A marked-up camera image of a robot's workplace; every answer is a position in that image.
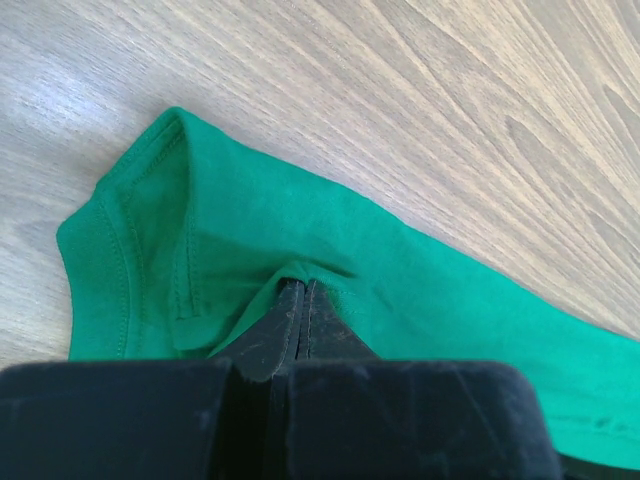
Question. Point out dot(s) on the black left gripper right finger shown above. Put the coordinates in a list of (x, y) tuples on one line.
[(353, 416)]

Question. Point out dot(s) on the green t shirt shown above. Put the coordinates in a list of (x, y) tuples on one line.
[(183, 244)]

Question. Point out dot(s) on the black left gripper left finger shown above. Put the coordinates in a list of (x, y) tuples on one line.
[(216, 418)]

